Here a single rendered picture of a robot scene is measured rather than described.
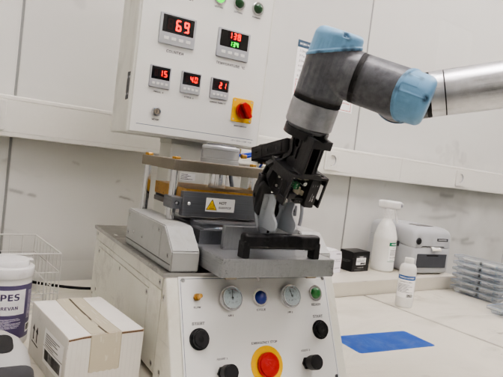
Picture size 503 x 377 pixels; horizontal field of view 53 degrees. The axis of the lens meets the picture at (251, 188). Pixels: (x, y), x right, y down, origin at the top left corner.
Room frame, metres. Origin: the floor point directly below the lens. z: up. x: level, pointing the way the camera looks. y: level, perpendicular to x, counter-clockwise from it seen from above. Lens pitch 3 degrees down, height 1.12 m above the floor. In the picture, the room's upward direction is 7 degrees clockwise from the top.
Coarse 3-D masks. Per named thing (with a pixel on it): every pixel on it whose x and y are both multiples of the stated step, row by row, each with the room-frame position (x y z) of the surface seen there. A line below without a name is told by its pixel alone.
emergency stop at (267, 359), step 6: (264, 354) 0.83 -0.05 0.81; (270, 354) 0.83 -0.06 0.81; (258, 360) 0.82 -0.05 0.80; (264, 360) 0.82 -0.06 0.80; (270, 360) 0.82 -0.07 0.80; (276, 360) 0.83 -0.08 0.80; (258, 366) 0.81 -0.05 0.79; (264, 366) 0.81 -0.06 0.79; (270, 366) 0.82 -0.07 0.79; (276, 366) 0.83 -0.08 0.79; (264, 372) 0.81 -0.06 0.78; (270, 372) 0.82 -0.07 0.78; (276, 372) 0.82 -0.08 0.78
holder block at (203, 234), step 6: (186, 222) 0.94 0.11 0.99; (192, 228) 0.90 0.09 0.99; (198, 228) 0.88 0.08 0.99; (198, 234) 0.87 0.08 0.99; (204, 234) 0.87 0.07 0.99; (210, 234) 0.88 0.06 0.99; (216, 234) 0.89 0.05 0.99; (198, 240) 0.87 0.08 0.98; (204, 240) 0.87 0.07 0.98; (210, 240) 0.88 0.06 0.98; (216, 240) 0.89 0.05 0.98
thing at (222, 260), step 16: (224, 240) 0.85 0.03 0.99; (208, 256) 0.81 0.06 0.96; (224, 256) 0.79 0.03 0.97; (256, 256) 0.82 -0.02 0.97; (272, 256) 0.84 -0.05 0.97; (288, 256) 0.86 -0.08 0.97; (304, 256) 0.88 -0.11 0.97; (320, 256) 0.90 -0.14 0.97; (224, 272) 0.77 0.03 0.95; (240, 272) 0.78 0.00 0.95; (256, 272) 0.80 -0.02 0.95; (272, 272) 0.81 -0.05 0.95; (288, 272) 0.83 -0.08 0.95; (304, 272) 0.85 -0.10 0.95; (320, 272) 0.86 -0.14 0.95
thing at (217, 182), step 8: (216, 176) 1.04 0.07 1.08; (224, 176) 1.04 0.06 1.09; (160, 184) 1.05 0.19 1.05; (168, 184) 1.01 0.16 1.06; (184, 184) 1.04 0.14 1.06; (192, 184) 1.08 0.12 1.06; (200, 184) 1.11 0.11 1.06; (208, 184) 1.05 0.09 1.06; (216, 184) 1.04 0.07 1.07; (224, 184) 1.04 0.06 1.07; (160, 192) 1.04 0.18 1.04; (216, 192) 0.96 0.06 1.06; (224, 192) 0.97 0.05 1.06; (232, 192) 0.98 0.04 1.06; (240, 192) 1.00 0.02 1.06; (248, 192) 1.03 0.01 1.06; (160, 200) 1.04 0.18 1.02
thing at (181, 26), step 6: (168, 18) 1.11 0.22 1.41; (174, 18) 1.11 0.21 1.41; (168, 24) 1.11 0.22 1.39; (174, 24) 1.12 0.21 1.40; (180, 24) 1.12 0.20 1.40; (186, 24) 1.13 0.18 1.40; (168, 30) 1.11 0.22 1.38; (174, 30) 1.12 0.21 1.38; (180, 30) 1.12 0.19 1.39; (186, 30) 1.13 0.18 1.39
